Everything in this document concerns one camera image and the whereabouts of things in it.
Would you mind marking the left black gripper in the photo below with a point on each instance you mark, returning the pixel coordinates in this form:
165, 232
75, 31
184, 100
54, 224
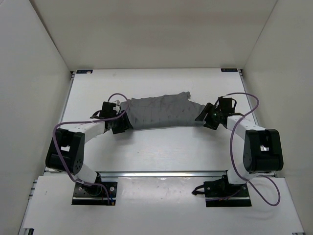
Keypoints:
125, 124

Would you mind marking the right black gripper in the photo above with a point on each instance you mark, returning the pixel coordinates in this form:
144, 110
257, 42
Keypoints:
209, 124

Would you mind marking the grey pleated skirt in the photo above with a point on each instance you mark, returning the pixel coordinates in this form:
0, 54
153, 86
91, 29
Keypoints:
174, 110

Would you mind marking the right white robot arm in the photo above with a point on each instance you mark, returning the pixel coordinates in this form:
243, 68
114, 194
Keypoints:
262, 151

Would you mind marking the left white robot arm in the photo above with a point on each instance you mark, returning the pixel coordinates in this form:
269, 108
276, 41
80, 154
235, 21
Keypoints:
66, 151

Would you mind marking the right blue corner label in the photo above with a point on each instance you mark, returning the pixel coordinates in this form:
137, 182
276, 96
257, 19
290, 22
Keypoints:
229, 70

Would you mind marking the blue corner label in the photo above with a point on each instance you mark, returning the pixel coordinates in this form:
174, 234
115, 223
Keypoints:
84, 71
229, 70

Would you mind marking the left blue corner label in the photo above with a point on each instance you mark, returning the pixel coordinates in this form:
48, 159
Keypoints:
84, 71

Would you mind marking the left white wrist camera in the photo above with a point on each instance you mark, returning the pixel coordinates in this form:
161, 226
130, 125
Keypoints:
117, 106

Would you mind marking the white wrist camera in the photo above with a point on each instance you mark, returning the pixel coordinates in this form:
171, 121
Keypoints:
117, 106
217, 101

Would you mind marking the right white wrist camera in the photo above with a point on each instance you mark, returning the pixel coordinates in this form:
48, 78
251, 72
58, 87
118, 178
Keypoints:
217, 101

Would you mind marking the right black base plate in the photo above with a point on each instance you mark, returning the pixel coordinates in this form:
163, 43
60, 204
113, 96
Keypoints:
221, 194

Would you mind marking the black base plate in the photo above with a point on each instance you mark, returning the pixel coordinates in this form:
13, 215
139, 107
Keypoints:
95, 195
221, 194

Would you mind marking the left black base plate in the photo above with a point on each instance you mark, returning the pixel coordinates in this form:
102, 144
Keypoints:
95, 195

